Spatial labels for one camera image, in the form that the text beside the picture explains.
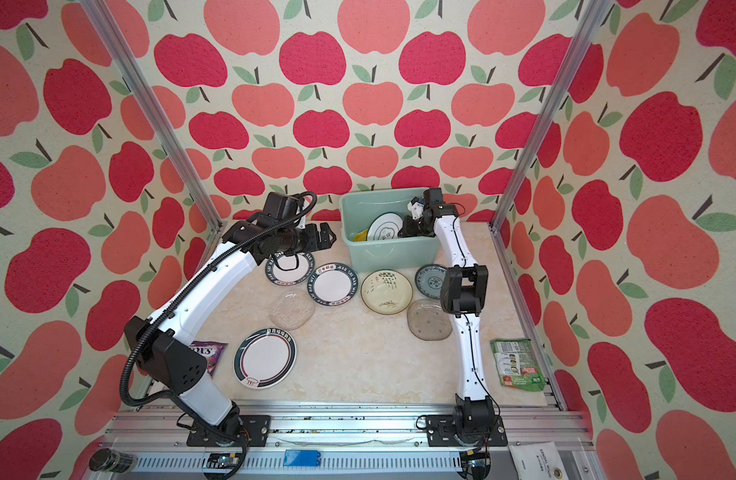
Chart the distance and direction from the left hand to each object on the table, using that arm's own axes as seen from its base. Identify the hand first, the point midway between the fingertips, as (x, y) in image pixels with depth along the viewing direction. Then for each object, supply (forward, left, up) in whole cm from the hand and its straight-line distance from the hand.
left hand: (329, 241), depth 79 cm
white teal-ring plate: (+26, -17, -20) cm, 37 cm away
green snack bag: (-25, -53, -27) cm, 64 cm away
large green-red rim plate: (-21, +20, -28) cm, 40 cm away
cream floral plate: (0, -17, -26) cm, 31 cm away
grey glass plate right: (-9, -30, -29) cm, 43 cm away
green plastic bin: (+15, -17, -24) cm, 34 cm away
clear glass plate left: (-5, +15, -28) cm, 32 cm away
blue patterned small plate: (+6, -33, -27) cm, 43 cm away
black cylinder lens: (-46, +46, -18) cm, 67 cm away
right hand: (+19, -24, -17) cm, 35 cm away
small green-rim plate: (+4, +2, -27) cm, 28 cm away
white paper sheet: (-47, -50, -26) cm, 73 cm away
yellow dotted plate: (+25, -8, -25) cm, 37 cm away
